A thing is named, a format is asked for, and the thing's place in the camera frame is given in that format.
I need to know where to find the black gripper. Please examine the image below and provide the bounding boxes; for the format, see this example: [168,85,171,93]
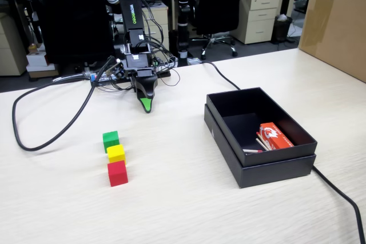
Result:
[123,52,159,114]

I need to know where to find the beige side cabinet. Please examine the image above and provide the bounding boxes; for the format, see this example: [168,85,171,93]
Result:
[0,12,29,77]

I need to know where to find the black open box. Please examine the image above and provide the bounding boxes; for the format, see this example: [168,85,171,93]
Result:
[206,86,318,167]

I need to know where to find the black trash bin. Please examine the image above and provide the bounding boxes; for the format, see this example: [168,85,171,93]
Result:
[271,14,293,43]

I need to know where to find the orange matchbox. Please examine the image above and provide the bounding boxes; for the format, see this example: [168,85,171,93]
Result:
[259,122,295,150]

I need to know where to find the stacked white boxes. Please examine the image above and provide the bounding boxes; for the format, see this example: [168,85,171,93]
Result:
[26,42,59,79]

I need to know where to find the black power cable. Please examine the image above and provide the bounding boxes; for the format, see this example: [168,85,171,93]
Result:
[200,60,366,244]

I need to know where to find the blue tipped metal clamp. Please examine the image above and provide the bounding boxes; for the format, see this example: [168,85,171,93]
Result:
[53,71,98,83]

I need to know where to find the thin black robot wires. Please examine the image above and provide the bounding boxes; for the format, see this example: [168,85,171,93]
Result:
[91,0,181,92]

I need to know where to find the black wheeled office chair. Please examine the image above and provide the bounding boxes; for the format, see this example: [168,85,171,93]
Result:
[190,0,247,61]

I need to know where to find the large black office chair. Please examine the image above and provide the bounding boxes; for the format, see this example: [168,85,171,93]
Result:
[26,0,115,69]

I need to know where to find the black pole with white bands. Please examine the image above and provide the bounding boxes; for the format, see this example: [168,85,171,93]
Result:
[177,0,191,67]

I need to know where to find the large cardboard box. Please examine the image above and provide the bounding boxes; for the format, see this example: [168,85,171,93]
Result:
[298,0,366,83]

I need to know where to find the beige drawer cabinet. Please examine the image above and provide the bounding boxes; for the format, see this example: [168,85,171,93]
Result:
[141,2,170,62]

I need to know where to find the beige three-drawer cabinet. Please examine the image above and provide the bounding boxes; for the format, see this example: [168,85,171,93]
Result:
[230,0,281,45]

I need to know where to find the thick black sleeved cable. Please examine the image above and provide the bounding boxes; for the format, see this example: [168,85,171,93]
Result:
[11,55,115,152]

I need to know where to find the thin black stand pole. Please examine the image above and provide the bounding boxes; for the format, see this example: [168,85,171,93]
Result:
[165,0,175,53]

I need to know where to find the green cube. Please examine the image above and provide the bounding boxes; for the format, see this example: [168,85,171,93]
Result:
[102,130,121,154]

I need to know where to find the red cube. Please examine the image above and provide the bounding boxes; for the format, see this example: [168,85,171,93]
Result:
[107,160,129,187]

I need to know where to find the black box lid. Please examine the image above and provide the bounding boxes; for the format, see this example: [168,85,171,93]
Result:
[204,103,317,189]

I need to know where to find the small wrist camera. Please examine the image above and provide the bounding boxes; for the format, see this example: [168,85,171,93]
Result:
[106,61,124,78]

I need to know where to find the yellow cube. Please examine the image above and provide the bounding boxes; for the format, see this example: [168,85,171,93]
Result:
[106,144,126,165]

